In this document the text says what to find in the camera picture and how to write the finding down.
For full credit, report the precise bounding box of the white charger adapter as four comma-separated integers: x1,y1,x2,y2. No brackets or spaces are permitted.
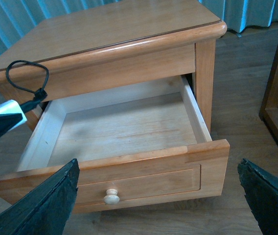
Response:
0,100,27,131

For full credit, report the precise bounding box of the wooden drawer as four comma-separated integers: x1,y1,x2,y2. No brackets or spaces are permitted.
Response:
0,75,230,213

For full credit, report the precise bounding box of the black charger cable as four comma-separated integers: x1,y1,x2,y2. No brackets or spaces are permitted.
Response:
5,60,49,114

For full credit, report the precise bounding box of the wooden nightstand cabinet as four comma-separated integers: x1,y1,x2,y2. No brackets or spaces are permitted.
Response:
0,0,227,126

